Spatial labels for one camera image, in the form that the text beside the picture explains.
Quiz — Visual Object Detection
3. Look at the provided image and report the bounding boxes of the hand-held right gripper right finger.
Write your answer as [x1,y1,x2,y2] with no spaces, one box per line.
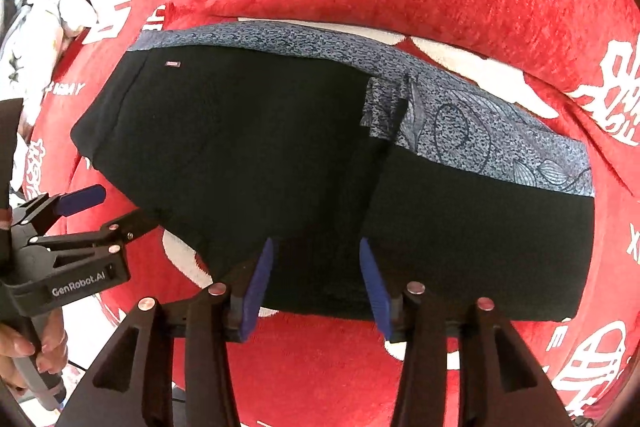
[359,237,576,427]

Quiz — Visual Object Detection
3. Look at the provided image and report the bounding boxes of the blue leaf-patterned cloth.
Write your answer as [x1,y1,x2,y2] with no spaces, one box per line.
[132,21,596,198]

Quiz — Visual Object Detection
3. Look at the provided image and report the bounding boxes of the person's left hand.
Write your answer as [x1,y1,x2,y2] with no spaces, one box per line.
[0,309,69,395]

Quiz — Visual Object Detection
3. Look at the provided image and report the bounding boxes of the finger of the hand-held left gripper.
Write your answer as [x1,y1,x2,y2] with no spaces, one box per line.
[27,209,162,258]
[10,184,107,228]

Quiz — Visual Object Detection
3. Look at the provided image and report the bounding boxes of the white floral cloth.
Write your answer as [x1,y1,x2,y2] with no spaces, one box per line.
[0,0,98,130]

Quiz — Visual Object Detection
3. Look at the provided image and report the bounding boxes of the black pants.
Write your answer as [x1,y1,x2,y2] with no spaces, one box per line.
[70,44,596,323]

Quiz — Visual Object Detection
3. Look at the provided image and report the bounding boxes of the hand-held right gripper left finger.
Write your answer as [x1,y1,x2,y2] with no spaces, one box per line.
[60,237,277,427]

